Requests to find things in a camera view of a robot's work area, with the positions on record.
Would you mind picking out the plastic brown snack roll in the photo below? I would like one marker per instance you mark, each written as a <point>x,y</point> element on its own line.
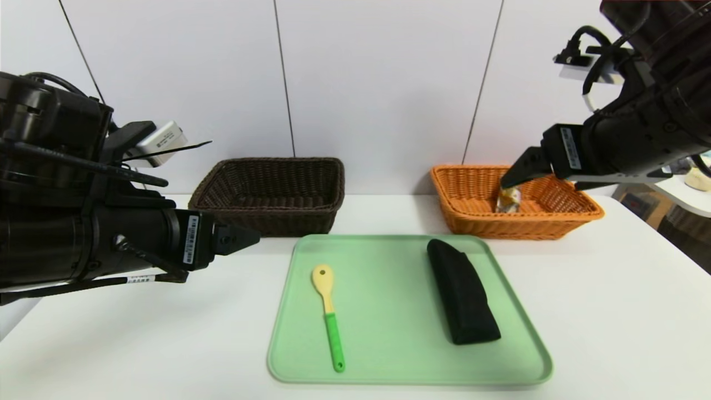
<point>508,201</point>

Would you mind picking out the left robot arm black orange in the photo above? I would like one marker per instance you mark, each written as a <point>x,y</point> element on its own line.
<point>66,239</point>

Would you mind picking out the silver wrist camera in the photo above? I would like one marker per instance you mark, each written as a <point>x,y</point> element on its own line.
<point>572,69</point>
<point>161,141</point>

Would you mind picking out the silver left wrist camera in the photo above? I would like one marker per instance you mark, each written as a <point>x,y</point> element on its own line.
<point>161,141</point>

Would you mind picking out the light green plastic tray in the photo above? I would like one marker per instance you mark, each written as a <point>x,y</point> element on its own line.
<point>389,350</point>

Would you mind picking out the dark brown wicker basket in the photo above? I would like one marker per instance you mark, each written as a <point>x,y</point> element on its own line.
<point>266,222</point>

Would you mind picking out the right robot arm black grey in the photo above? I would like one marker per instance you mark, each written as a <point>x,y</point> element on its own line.
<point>650,128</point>

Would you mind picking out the beige round object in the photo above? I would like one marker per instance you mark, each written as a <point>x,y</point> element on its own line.
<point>699,180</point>

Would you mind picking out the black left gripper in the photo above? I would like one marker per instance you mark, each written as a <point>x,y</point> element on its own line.
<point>195,240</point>

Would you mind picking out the white side table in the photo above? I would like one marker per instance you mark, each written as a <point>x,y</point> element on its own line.
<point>689,200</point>

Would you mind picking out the orange wicker basket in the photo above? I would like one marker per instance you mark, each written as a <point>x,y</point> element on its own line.
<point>472,222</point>

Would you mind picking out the brown cardboard box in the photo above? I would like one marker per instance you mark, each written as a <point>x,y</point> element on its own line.
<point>644,211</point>

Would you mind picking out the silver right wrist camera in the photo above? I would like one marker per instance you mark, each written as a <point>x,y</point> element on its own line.
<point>572,69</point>

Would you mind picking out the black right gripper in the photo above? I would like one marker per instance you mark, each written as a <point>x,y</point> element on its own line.
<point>564,151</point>

